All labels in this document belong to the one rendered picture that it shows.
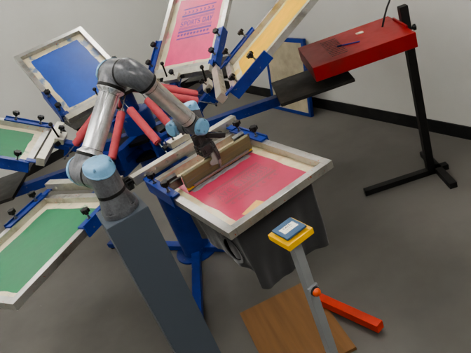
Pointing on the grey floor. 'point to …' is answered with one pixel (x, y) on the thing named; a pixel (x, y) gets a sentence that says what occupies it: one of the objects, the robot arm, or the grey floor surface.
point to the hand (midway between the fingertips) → (218, 163)
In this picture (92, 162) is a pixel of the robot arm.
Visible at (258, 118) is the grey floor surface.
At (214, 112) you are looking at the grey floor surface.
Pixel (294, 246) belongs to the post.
